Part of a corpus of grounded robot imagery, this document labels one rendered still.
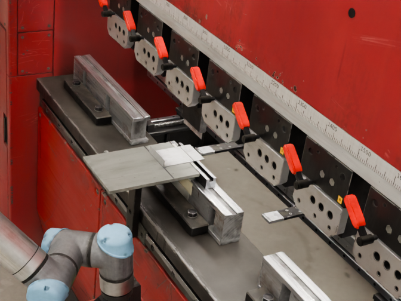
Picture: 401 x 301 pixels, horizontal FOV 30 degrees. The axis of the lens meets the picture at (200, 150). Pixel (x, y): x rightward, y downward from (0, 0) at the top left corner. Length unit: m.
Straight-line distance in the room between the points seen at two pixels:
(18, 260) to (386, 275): 0.70
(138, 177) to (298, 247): 1.68
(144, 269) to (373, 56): 1.03
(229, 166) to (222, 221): 2.13
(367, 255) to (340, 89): 0.32
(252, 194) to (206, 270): 1.99
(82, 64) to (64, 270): 1.25
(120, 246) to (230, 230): 0.45
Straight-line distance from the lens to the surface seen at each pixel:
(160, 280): 2.05
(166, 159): 2.05
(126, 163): 2.02
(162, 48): 1.99
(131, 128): 2.35
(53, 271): 1.52
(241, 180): 3.94
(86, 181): 2.44
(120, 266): 1.61
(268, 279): 1.80
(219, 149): 2.13
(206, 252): 1.93
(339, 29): 1.44
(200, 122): 1.98
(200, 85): 1.82
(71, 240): 1.61
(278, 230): 3.61
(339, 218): 1.51
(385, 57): 1.35
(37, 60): 2.74
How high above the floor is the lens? 2.04
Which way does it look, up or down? 29 degrees down
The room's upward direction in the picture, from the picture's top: 8 degrees clockwise
